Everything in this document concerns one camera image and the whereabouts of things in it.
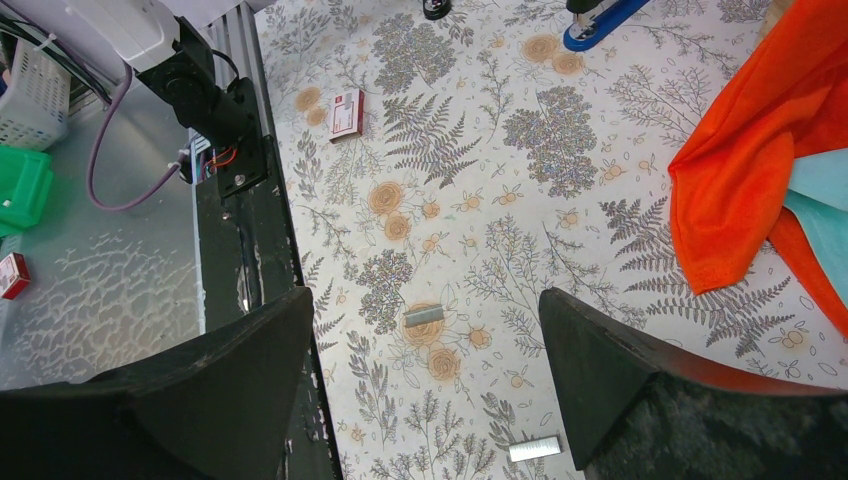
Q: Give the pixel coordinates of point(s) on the floral table mat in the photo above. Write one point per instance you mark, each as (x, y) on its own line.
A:
(495, 164)

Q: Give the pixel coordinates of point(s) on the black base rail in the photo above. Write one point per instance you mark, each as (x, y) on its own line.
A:
(248, 257)

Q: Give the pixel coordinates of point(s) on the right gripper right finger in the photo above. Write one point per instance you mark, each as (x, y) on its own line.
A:
(637, 407)

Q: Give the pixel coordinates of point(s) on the red staple box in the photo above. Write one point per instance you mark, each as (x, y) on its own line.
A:
(347, 115)
(15, 276)

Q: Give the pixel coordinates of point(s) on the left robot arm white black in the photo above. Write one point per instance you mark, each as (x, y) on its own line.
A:
(171, 58)

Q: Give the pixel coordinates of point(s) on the white plastic basket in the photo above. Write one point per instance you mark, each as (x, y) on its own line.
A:
(35, 104)

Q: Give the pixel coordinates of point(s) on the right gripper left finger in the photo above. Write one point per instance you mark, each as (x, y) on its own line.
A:
(214, 407)

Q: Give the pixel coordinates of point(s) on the teal t-shirt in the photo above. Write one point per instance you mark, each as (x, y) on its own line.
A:
(817, 196)

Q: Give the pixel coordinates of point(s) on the orange t-shirt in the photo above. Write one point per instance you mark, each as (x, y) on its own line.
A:
(789, 100)

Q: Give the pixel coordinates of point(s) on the staple strip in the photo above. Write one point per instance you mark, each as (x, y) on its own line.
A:
(534, 448)
(423, 315)

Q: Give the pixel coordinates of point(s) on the blue stapler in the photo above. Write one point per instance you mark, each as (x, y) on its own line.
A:
(594, 20)

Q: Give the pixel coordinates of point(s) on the green plastic bin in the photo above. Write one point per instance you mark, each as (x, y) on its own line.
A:
(26, 178)

